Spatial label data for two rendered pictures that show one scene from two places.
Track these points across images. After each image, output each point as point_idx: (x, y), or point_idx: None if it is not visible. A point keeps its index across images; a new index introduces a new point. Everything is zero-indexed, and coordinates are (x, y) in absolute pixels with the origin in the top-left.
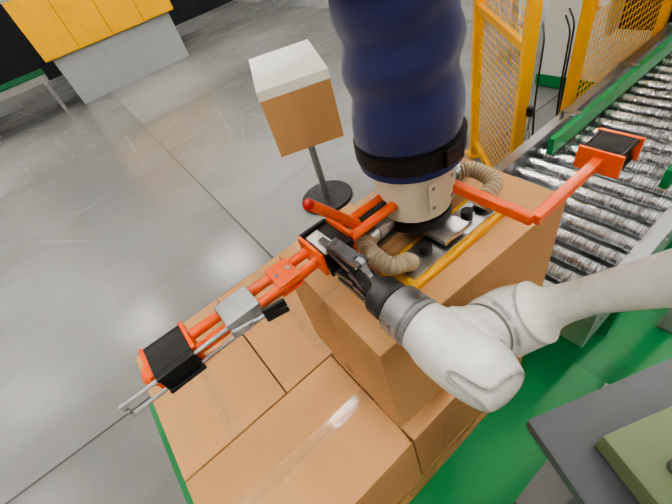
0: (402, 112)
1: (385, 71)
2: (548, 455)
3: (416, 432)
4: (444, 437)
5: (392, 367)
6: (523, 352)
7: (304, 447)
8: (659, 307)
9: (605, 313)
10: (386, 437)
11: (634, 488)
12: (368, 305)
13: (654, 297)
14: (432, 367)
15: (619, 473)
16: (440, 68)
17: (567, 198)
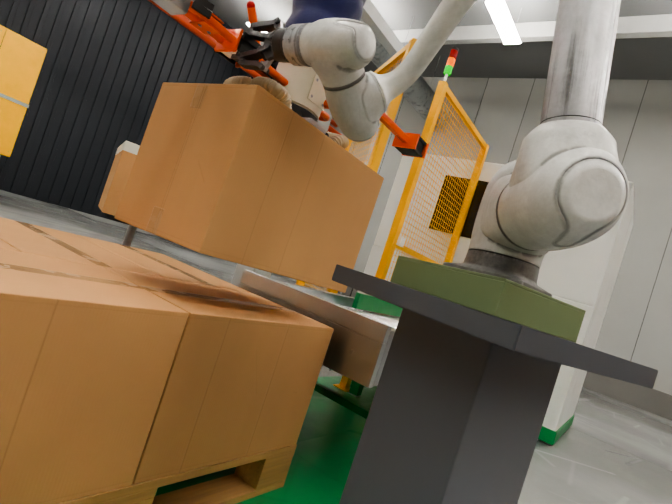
0: (323, 13)
1: None
2: (351, 278)
3: (196, 312)
4: (198, 416)
5: (254, 118)
6: (368, 89)
7: (28, 268)
8: (440, 26)
9: (415, 68)
10: (156, 302)
11: (419, 279)
12: (277, 31)
13: (438, 15)
14: (325, 22)
15: (408, 281)
16: (349, 7)
17: (390, 124)
